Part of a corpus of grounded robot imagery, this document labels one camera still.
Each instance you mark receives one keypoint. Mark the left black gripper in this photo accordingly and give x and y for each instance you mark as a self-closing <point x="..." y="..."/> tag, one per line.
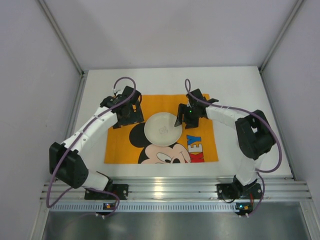
<point x="129" y="117"/>

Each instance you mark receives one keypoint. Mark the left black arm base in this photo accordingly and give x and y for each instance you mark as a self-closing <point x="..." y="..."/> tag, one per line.
<point x="121" y="190"/>

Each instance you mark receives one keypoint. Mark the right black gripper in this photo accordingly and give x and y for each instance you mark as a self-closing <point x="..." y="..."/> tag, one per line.
<point x="186" y="119"/>

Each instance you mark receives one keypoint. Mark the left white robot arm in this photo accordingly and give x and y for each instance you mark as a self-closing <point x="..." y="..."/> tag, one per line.
<point x="67" y="160"/>

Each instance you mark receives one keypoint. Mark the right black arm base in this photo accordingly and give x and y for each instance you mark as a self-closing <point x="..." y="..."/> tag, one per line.
<point x="234" y="191"/>

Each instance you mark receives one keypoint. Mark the aluminium mounting rail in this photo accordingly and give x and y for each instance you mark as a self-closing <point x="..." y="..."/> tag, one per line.
<point x="277" y="189"/>

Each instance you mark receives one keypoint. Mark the white round plate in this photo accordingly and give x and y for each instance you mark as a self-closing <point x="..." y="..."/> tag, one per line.
<point x="160" y="129"/>

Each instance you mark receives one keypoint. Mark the orange Mickey placemat cloth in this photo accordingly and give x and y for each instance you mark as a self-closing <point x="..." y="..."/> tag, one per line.
<point x="129" y="145"/>

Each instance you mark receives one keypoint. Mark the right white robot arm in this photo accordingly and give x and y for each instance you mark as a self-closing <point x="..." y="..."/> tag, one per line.
<point x="255" y="137"/>

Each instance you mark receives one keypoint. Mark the slotted grey cable duct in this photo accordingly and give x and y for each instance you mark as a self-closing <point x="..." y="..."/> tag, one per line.
<point x="151" y="207"/>

